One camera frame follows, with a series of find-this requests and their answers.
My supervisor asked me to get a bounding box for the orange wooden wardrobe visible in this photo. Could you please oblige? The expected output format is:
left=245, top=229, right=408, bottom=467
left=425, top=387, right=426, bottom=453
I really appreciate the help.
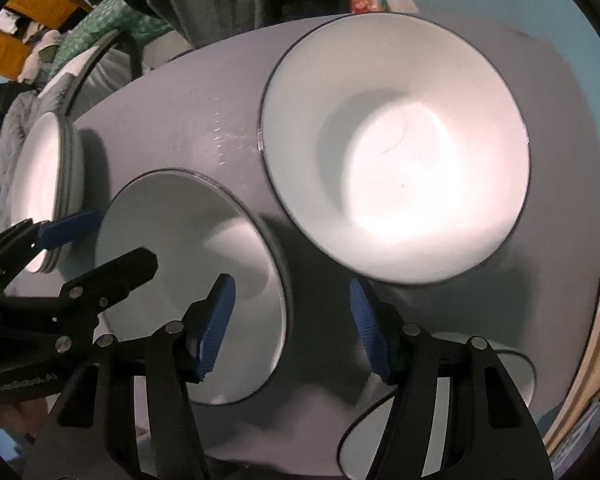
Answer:
left=0, top=0, right=93, bottom=80

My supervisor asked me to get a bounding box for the person's left hand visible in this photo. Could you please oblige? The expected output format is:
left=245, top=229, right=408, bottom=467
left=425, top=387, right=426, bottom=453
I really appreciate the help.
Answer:
left=0, top=398, right=48, bottom=439

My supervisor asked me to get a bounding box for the white ribbed bowl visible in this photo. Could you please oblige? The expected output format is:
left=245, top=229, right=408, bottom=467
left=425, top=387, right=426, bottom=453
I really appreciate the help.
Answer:
left=259, top=13, right=530, bottom=285
left=95, top=169, right=292, bottom=405
left=337, top=331, right=538, bottom=480

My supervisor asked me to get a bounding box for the green checkered cloth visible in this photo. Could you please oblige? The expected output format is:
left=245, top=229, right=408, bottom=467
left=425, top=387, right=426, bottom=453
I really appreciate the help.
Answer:
left=48, top=0, right=172, bottom=78

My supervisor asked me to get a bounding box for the white plate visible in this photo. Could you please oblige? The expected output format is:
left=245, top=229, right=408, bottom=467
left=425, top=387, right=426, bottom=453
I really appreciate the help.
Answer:
left=9, top=112, right=77, bottom=276

